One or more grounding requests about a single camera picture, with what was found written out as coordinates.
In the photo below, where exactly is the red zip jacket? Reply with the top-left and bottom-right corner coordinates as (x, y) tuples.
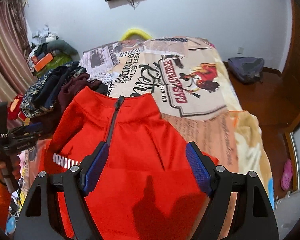
(39, 87), (206, 239)

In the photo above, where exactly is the person left hand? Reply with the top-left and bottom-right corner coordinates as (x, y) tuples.
(0, 154), (22, 184)

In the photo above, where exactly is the pink slipper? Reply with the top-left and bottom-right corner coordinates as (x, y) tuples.
(280, 159), (294, 191)

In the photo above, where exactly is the patterned knit sweater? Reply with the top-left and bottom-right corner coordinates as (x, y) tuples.
(20, 61), (87, 118)

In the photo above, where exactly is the striped pink curtain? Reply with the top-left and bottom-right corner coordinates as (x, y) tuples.
(0, 0), (37, 138)

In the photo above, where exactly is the dark maroon garment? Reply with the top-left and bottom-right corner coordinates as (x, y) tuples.
(30, 73), (108, 134)

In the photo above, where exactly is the orange box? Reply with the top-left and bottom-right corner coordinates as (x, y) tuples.
(31, 53), (53, 72)

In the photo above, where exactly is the grey plush pillow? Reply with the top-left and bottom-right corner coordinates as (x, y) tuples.
(42, 40), (79, 61)

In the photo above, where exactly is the wooden door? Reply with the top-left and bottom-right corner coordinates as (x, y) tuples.
(282, 0), (300, 126)

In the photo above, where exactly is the grey blue backpack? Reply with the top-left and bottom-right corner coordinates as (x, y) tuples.
(228, 57), (264, 84)

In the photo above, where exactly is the printed bed blanket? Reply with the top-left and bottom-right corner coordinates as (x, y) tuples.
(20, 36), (276, 240)

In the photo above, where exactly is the yellow round object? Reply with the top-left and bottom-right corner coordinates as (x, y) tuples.
(121, 29), (152, 41)

